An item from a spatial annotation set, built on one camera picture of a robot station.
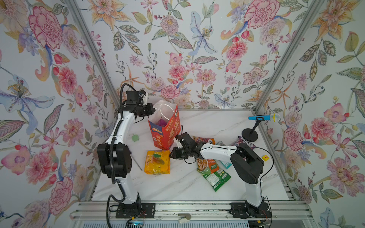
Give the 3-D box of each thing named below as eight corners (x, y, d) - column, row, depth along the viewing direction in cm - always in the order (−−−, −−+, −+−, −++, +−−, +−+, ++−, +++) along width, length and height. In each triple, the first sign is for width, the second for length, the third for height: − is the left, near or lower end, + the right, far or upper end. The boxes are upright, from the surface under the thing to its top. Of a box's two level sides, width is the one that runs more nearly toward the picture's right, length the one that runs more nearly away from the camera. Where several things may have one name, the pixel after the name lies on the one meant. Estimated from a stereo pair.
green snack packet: (215, 192, 81) (216, 191, 79) (202, 176, 87) (203, 174, 85) (230, 179, 86) (232, 177, 84) (217, 164, 92) (218, 162, 90)
